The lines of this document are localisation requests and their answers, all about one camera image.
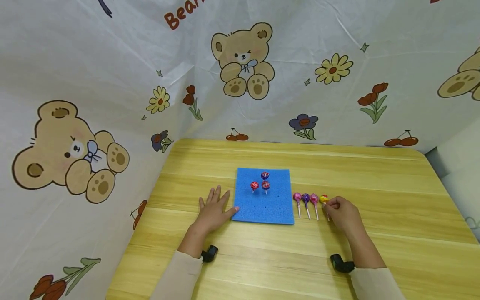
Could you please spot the person's left index finger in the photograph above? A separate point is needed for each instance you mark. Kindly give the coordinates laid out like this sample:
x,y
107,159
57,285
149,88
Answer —
x,y
226,197

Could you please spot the person's right hand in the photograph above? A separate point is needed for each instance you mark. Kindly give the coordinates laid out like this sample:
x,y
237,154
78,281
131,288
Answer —
x,y
347,216

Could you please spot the person's left little finger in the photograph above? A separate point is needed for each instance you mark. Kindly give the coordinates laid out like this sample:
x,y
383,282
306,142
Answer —
x,y
202,203

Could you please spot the purple wrapped lollipop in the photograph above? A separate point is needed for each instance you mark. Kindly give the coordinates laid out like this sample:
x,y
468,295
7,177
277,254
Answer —
x,y
306,198
265,175

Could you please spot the person's left forearm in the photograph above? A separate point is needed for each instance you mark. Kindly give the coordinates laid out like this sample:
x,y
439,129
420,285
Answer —
x,y
183,266

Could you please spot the black wrist band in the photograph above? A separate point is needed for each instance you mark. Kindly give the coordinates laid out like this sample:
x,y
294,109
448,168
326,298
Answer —
x,y
209,253
340,263

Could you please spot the person's left middle finger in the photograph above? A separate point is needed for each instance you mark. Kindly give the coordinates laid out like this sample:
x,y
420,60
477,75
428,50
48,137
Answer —
x,y
218,193

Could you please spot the blue foam pad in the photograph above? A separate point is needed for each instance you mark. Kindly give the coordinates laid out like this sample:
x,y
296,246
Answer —
x,y
270,208

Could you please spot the person's right fingers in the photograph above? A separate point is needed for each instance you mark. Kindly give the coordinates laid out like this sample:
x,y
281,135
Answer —
x,y
333,205

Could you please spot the person's left hand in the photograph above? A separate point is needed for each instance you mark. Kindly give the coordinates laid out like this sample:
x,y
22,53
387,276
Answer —
x,y
212,214

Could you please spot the yellow lollipop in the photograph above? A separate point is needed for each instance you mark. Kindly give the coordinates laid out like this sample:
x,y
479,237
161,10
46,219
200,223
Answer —
x,y
323,198

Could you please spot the person's left ring finger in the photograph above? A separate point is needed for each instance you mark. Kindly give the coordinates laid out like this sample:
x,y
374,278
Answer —
x,y
211,196

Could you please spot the person's right forearm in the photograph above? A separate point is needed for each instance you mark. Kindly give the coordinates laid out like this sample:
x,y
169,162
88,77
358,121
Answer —
x,y
369,266

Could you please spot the person's left thumb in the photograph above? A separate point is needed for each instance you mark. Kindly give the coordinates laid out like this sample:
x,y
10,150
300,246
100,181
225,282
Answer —
x,y
233,211

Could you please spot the pink wrapped lollipop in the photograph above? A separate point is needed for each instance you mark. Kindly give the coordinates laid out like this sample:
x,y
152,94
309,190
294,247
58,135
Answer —
x,y
314,198
297,196

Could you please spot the red wrapped lollipop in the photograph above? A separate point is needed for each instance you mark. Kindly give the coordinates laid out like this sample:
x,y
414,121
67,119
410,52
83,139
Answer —
x,y
254,185
266,185

